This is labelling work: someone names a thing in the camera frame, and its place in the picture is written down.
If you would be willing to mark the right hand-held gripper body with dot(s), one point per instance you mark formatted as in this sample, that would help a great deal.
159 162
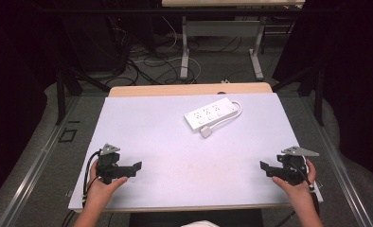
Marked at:
291 168

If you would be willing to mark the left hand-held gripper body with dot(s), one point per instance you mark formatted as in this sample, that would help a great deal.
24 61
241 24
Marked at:
106 164

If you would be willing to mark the person's right hand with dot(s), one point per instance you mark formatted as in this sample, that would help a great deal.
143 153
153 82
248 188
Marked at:
296 189

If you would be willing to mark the person's left hand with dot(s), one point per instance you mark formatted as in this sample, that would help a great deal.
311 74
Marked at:
101 189

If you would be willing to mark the white table cover board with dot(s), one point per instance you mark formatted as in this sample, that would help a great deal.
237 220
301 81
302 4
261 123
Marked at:
181 164

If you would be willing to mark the white power plug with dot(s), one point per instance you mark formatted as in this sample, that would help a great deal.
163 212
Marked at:
206 131

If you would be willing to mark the white power strip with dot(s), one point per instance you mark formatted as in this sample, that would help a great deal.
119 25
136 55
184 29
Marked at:
211 113

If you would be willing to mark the black metal stand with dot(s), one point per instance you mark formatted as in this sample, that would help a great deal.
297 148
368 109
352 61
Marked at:
314 88
64 91

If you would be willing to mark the wooden table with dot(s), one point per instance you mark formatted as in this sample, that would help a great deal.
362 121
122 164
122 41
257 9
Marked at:
175 89

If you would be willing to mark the person's white clothing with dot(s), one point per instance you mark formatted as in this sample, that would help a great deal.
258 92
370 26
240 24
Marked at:
200 224

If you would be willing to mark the dark equipment cabinet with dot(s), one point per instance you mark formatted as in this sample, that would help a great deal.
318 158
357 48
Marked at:
90 41

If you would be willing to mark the white-legged desk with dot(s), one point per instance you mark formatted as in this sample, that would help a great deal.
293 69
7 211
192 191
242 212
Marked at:
222 28

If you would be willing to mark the black horizontal bar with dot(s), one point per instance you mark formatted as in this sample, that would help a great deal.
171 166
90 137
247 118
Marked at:
112 10

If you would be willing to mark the metal floor rail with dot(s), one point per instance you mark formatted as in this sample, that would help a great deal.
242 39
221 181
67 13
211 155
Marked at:
33 170
339 164

